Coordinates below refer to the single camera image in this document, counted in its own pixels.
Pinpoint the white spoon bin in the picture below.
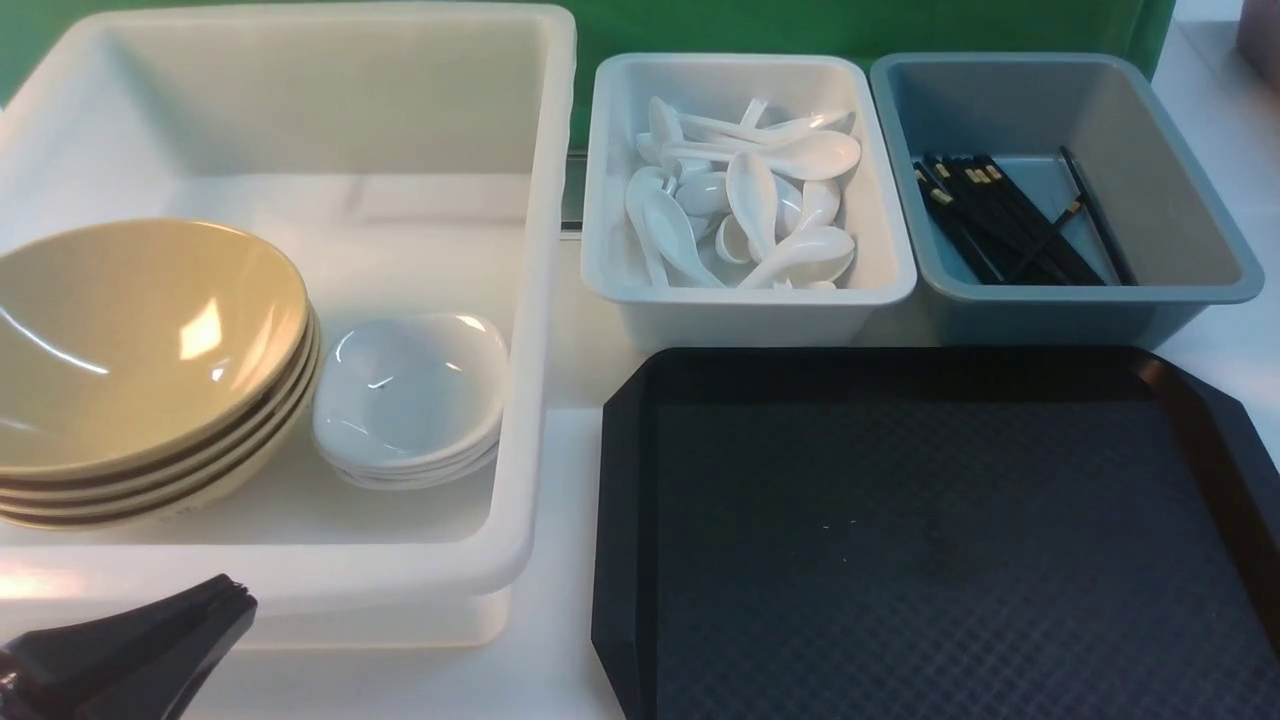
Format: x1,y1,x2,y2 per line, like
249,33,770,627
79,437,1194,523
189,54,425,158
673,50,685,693
581,53,916,351

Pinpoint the bundle black chopstick right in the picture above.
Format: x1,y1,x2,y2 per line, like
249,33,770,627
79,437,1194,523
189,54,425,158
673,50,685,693
972,155,1106,286

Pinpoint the white spoon upper long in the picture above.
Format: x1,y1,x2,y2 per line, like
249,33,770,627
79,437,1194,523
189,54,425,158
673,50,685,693
677,111,854,145

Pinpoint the white spoon left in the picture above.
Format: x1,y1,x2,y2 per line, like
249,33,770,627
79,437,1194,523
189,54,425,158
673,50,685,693
640,188,726,288

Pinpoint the top stacked white dish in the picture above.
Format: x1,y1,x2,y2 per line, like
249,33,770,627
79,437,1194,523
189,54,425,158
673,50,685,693
311,396,502,479

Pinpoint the grey-blue chopstick bin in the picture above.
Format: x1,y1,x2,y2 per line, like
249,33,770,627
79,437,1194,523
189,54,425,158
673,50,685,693
870,53,1265,348

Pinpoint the white spoon with lit bowl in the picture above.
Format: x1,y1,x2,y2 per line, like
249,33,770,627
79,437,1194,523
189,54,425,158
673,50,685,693
657,131,863,181

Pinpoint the stacked white dish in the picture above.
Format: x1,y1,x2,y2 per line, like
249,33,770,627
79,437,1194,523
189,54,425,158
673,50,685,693
311,396,502,479
330,442,500,491

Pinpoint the bundle black chopstick left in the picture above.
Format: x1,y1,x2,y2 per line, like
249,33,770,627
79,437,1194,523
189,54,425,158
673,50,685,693
913,163,1002,284

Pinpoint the white spoon right middle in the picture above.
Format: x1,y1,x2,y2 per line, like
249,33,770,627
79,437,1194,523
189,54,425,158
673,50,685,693
794,179,842,232

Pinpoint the white spoon centre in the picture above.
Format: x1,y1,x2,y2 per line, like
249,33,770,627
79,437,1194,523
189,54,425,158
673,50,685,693
727,151,778,263

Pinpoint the black serving tray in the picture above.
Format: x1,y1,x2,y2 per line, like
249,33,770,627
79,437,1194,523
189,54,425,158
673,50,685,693
590,346,1279,719

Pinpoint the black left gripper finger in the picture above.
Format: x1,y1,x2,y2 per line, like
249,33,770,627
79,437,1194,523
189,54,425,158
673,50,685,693
1,574,259,719

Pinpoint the small white square dish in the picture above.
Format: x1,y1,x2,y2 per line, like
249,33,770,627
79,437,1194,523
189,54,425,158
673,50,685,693
312,313,509,419

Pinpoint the lower stacked white dish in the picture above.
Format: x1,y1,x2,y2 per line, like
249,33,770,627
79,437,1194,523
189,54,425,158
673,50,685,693
330,442,500,491

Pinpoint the bundle black chopstick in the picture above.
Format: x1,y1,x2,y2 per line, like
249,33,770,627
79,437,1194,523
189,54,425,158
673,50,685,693
972,155,1106,286
913,163,1002,284

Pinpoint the black chopstick gold band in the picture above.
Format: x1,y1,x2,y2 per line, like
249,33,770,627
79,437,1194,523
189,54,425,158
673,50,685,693
1004,193,1084,284

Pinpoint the bottom stacked yellow bowl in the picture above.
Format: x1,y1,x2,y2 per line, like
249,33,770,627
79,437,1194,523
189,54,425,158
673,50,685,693
3,363,319,532

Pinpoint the yellow noodle bowl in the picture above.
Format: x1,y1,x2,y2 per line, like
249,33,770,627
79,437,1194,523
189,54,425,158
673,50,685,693
1,218,308,480

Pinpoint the middle stacked yellow bowl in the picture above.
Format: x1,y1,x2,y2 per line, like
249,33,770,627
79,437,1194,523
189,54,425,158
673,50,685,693
3,334,323,528

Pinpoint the white soup spoon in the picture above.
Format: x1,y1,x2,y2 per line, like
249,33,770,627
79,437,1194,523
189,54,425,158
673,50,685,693
736,225,858,290

